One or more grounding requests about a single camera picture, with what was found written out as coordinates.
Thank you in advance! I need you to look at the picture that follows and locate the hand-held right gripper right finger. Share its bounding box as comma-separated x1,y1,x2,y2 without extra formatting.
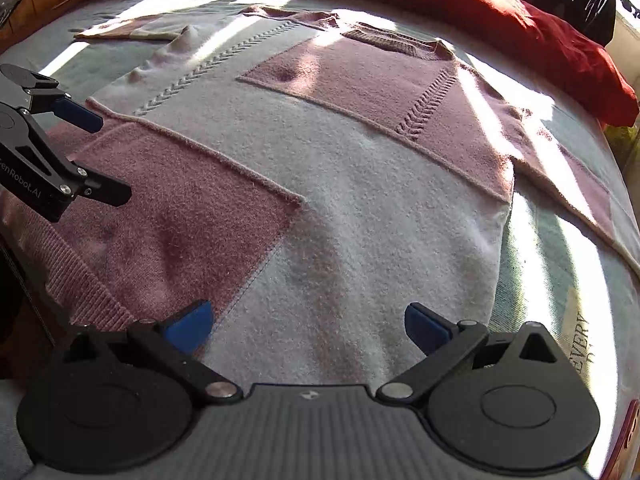
375,302,576,406

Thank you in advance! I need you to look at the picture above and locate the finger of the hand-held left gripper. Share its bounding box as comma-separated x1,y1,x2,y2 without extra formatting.
0,63,105,134
0,104,132,208

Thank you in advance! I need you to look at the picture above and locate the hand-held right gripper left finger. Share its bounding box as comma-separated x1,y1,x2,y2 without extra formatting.
55,300,246,406

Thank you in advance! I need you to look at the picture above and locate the pink and white knit sweater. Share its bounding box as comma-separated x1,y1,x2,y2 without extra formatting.
0,4,640,396

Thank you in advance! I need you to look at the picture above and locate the green plaid bed blanket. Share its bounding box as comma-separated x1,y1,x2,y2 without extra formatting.
0,0,640,480

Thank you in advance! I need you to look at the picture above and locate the red duvet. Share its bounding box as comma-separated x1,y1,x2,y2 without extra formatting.
105,0,640,128

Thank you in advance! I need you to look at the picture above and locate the black hanging jacket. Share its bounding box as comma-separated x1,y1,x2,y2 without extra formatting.
550,0,617,46

